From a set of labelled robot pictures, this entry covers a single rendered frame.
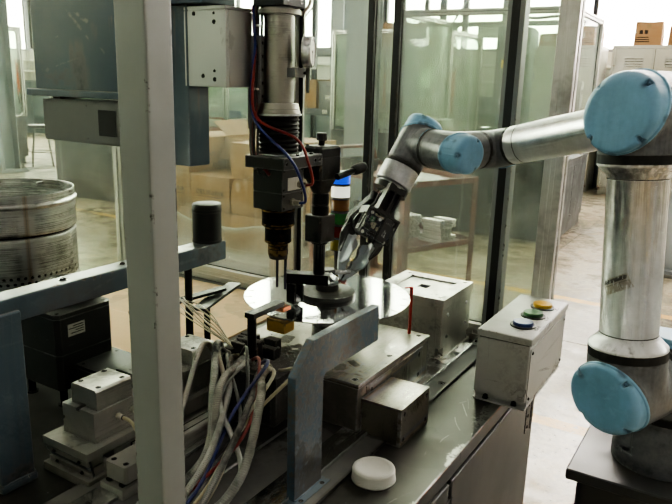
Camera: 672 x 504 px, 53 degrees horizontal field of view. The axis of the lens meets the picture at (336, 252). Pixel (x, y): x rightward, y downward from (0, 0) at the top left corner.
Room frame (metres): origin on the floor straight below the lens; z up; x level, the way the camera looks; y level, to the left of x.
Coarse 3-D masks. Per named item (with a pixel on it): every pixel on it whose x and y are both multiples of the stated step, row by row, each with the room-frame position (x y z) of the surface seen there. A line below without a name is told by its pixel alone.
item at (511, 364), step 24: (504, 312) 1.37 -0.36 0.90; (552, 312) 1.38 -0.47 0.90; (480, 336) 1.27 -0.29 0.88; (504, 336) 1.24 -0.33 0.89; (528, 336) 1.23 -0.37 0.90; (552, 336) 1.36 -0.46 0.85; (480, 360) 1.27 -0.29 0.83; (504, 360) 1.24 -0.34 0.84; (528, 360) 1.22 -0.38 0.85; (552, 360) 1.38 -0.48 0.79; (480, 384) 1.26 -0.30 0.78; (504, 384) 1.24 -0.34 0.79; (528, 384) 1.22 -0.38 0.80
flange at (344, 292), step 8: (304, 288) 1.30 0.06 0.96; (312, 288) 1.30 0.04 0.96; (320, 288) 1.28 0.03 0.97; (328, 288) 1.27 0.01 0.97; (336, 288) 1.28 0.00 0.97; (344, 288) 1.31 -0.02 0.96; (352, 288) 1.31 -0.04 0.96; (304, 296) 1.26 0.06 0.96; (312, 296) 1.25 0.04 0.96; (320, 296) 1.25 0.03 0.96; (328, 296) 1.25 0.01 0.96; (336, 296) 1.26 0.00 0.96; (344, 296) 1.26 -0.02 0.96; (352, 296) 1.27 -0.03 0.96
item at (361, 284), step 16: (256, 288) 1.32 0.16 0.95; (272, 288) 1.33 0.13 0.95; (368, 288) 1.35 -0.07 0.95; (384, 288) 1.35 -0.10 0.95; (400, 288) 1.35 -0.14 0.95; (256, 304) 1.22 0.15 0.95; (288, 304) 1.23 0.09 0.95; (304, 304) 1.23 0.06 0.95; (320, 304) 1.23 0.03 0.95; (336, 304) 1.24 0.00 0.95; (352, 304) 1.24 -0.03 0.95; (368, 304) 1.24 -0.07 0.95; (384, 304) 1.24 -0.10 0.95; (400, 304) 1.25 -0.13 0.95; (288, 320) 1.15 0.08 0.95; (304, 320) 1.14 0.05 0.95; (320, 320) 1.14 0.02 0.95; (336, 320) 1.15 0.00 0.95
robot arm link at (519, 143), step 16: (576, 112) 1.22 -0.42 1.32; (512, 128) 1.32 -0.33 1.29; (528, 128) 1.28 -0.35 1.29; (544, 128) 1.25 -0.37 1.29; (560, 128) 1.22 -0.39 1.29; (576, 128) 1.19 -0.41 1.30; (496, 144) 1.33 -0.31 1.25; (512, 144) 1.30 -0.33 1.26; (528, 144) 1.27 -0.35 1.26; (544, 144) 1.25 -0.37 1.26; (560, 144) 1.22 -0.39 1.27; (576, 144) 1.20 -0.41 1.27; (496, 160) 1.34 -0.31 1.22; (512, 160) 1.32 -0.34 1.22; (528, 160) 1.30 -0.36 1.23
